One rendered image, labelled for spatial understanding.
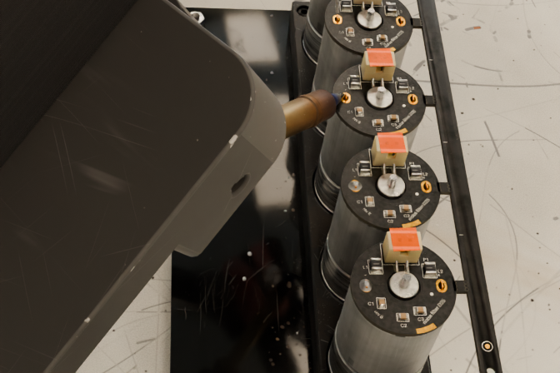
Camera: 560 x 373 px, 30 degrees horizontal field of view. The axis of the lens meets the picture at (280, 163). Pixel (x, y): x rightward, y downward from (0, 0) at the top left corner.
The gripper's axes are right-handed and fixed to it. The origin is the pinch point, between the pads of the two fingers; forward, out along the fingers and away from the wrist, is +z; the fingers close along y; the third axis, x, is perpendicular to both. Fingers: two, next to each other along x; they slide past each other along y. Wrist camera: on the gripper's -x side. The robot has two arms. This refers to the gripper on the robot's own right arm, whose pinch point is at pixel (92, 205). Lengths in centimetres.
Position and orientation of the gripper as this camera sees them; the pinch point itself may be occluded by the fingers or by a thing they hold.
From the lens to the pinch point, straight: 20.5
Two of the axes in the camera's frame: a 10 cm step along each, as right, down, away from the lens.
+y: -7.4, -5.9, 3.3
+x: -6.3, 7.8, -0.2
